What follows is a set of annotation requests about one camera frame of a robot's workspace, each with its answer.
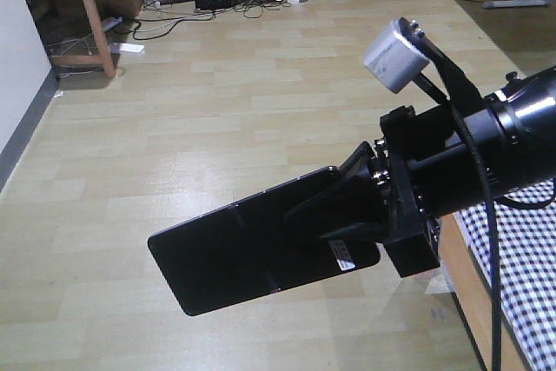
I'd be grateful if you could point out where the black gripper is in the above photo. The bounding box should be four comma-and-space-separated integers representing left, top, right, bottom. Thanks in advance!
282, 106, 517, 277

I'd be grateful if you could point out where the black smartphone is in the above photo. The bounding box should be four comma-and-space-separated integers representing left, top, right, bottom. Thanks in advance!
147, 167, 381, 316

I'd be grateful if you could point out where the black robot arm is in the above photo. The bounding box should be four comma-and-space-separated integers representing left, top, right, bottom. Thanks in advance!
284, 69, 555, 276

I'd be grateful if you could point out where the black white checkered bedsheet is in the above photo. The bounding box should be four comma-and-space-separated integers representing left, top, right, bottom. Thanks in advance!
454, 180, 555, 370

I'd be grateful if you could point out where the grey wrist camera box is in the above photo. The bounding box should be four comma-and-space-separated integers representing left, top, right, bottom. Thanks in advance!
363, 18, 430, 94

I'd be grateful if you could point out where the black camera cable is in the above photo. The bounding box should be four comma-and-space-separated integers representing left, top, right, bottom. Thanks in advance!
407, 25, 556, 371

